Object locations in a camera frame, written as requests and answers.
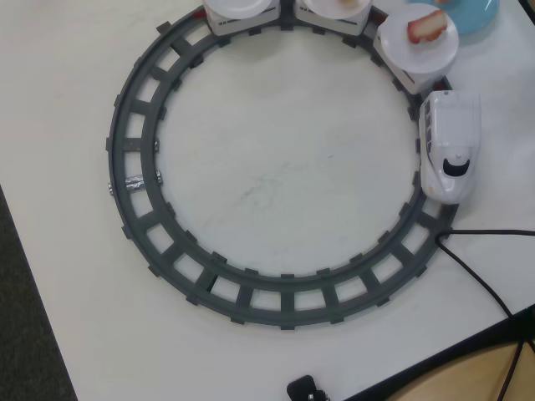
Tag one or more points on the white Shinkansen toy locomotive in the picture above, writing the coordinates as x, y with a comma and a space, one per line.
451, 121

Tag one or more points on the yellow egg sushi piece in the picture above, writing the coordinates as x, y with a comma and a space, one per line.
349, 2

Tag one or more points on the pink octopus sushi piece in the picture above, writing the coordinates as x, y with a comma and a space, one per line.
426, 27

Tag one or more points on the light blue dish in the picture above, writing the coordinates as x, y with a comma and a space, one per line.
472, 16

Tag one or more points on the gray circular toy train track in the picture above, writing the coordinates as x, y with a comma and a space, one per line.
244, 298

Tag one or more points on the white toy train car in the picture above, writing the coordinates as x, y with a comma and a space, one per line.
246, 26
411, 81
330, 24

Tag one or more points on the black plastic clamp block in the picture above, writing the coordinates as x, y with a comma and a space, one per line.
305, 386

